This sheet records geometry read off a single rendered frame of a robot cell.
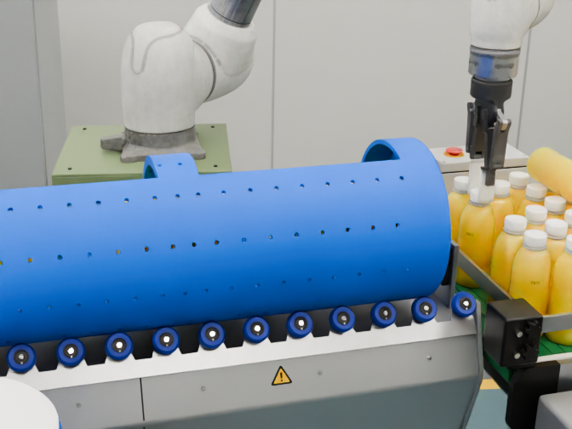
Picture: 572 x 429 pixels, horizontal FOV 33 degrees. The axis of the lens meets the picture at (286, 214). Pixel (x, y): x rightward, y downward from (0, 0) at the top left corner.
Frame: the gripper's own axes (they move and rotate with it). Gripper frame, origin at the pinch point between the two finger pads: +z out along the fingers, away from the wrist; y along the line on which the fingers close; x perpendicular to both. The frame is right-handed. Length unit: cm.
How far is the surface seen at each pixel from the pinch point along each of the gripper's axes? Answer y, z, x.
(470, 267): 7.3, 14.4, -4.5
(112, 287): 24, 3, -73
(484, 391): -90, 111, 58
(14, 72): -143, 9, -83
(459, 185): -5.9, 2.8, -1.6
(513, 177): -6.2, 2.3, 10.4
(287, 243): 23, -2, -45
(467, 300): 19.9, 14.3, -11.2
